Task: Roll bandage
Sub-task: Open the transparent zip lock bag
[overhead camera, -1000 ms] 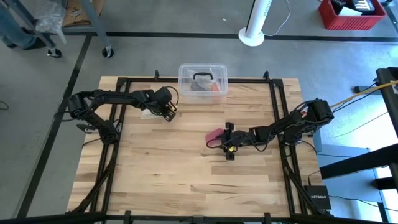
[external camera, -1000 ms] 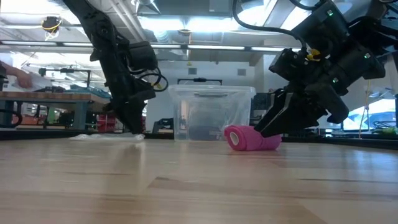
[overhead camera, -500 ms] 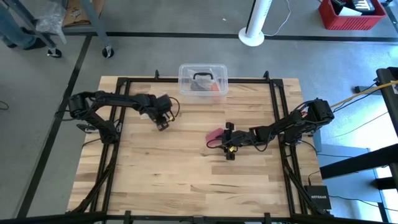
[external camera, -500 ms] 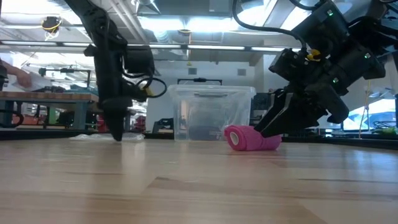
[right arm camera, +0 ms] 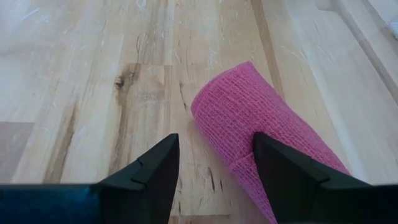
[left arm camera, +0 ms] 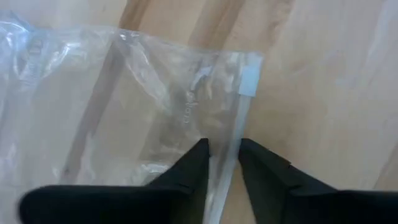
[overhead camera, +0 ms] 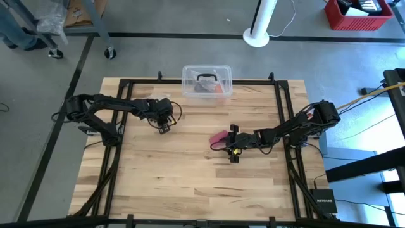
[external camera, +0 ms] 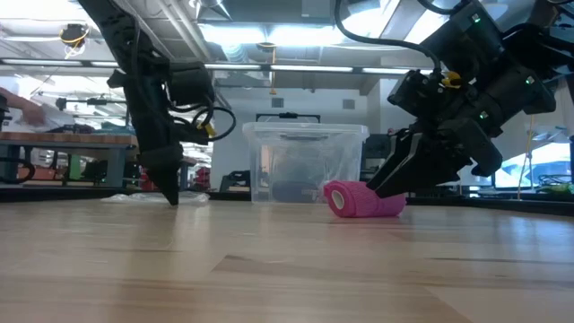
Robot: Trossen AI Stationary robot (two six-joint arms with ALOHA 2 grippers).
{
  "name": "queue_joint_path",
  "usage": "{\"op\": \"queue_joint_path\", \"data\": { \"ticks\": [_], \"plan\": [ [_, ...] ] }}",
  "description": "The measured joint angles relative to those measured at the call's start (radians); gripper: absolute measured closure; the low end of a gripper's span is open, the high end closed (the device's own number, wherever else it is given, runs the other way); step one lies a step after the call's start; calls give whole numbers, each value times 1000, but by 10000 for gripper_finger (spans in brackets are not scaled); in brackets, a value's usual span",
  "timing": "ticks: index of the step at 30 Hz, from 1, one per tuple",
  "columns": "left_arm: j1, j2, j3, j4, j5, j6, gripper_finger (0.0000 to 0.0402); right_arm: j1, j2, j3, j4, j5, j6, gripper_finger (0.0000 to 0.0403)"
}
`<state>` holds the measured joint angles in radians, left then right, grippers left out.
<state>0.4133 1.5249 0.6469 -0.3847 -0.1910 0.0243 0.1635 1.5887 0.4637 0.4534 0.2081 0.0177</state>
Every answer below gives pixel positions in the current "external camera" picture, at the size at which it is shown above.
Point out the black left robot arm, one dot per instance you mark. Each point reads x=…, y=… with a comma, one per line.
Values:
x=130, y=58

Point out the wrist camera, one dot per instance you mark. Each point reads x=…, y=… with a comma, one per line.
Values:
x=414, y=96
x=190, y=83

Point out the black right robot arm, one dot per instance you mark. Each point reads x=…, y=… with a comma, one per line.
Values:
x=502, y=54

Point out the bright computer monitor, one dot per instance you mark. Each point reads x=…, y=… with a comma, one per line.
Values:
x=538, y=166

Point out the wooden workbench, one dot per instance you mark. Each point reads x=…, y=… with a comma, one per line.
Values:
x=67, y=141

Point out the black camera rig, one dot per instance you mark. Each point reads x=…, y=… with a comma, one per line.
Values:
x=96, y=102

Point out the clear zip bag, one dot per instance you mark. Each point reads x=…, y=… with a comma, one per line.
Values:
x=193, y=197

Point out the ceiling light strip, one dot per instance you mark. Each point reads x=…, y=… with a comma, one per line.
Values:
x=309, y=68

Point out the clear plastic storage bin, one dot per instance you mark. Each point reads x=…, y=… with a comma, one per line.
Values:
x=296, y=166

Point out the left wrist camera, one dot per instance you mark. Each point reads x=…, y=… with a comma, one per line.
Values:
x=190, y=83

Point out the green object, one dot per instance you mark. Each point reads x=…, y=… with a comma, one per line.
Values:
x=558, y=188

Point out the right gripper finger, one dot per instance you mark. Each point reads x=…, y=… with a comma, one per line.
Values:
x=426, y=175
x=397, y=157

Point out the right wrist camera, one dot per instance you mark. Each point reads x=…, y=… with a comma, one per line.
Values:
x=414, y=96

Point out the person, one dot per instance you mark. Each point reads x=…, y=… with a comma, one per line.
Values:
x=27, y=107

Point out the clear plastic bin lid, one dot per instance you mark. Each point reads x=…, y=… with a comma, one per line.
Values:
x=305, y=130

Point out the black stand frame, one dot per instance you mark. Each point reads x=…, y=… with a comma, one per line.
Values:
x=287, y=116

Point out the red box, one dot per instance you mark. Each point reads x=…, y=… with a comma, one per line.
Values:
x=202, y=178

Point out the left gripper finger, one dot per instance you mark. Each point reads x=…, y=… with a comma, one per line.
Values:
x=168, y=184

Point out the green container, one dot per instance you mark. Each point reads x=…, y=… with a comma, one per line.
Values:
x=74, y=167

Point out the pink elastic bandage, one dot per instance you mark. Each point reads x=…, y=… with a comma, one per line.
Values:
x=367, y=202

